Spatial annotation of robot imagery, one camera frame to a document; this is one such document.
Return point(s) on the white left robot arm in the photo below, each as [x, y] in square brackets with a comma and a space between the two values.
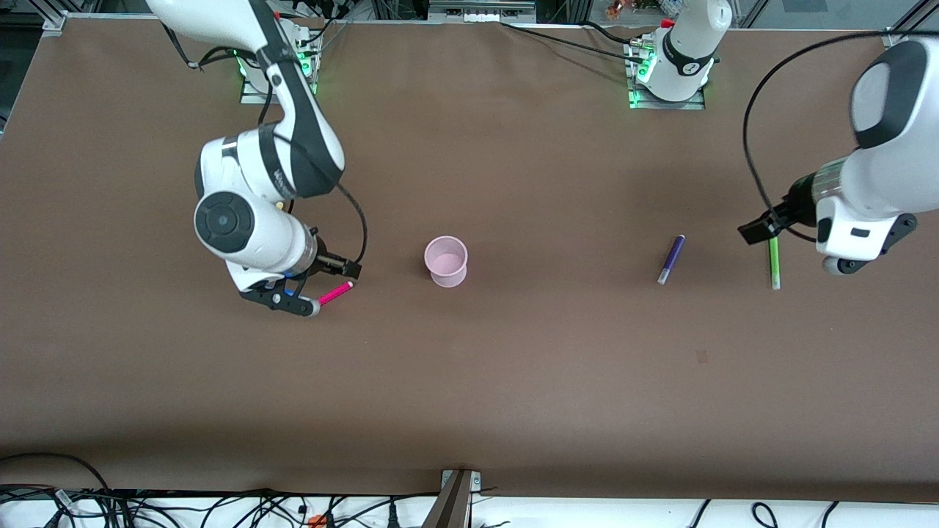
[880, 176]

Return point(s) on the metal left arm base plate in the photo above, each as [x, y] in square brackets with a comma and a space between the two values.
[667, 103]

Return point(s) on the green pen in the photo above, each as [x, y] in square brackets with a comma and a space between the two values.
[774, 264]

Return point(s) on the pink cup pen holder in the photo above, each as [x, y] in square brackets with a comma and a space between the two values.
[445, 261]

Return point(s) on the pink pen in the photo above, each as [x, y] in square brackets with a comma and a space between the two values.
[336, 293]

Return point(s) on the metal table edge bracket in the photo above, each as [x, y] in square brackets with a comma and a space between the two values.
[453, 499]

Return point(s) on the purple pen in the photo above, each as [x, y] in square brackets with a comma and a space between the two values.
[671, 259]

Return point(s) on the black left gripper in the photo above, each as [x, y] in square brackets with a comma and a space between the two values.
[779, 215]

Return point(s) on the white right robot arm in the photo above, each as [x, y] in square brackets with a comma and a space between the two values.
[293, 132]

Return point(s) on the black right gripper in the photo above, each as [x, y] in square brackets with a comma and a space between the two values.
[331, 262]

